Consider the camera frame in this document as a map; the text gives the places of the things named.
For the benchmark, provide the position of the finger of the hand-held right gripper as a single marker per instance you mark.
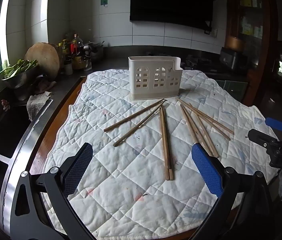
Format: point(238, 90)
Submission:
point(260, 137)
point(275, 124)

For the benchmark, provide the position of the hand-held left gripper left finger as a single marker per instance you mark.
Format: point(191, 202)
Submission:
point(81, 170)

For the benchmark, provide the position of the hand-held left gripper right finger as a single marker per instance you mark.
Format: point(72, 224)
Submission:
point(206, 172)

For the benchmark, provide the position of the white plastic utensil holder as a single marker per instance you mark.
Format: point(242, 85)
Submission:
point(151, 90)

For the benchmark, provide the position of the green lower cabinet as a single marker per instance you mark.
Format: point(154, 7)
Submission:
point(230, 87)

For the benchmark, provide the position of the white quilted mat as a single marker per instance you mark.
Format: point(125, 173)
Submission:
point(131, 205)

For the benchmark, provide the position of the black countertop appliance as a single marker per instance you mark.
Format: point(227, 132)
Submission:
point(232, 58)

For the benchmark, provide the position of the white checked dishcloth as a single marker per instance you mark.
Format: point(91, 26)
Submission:
point(37, 103)

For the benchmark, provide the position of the kitchen sink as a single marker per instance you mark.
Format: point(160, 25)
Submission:
point(3, 135)

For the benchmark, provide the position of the brown rag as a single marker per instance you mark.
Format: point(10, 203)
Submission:
point(43, 86)

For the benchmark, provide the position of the gas stove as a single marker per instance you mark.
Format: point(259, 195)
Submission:
point(201, 63)

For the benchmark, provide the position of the wooden cabinet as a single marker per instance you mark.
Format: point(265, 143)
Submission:
point(250, 30)

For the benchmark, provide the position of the pink scrubber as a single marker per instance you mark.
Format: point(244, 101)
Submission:
point(5, 105)

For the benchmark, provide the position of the round wooden cutting board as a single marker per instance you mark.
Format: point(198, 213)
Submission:
point(43, 57)

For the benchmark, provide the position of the metal pressure cooker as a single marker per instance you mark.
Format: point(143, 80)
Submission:
point(96, 51)

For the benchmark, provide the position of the metal bowl of green vegetables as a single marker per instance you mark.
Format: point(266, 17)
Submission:
point(18, 67)

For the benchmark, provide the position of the yellow-cap sauce bottle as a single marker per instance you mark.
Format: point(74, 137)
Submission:
point(65, 47)

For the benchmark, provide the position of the clear oil bottle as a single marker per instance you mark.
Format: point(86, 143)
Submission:
point(76, 45)

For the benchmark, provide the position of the black range hood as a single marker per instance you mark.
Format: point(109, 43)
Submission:
point(171, 2)

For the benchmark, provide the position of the wall socket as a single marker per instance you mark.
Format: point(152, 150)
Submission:
point(213, 33)

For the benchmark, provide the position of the green wall hook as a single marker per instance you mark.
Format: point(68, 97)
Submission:
point(104, 0)

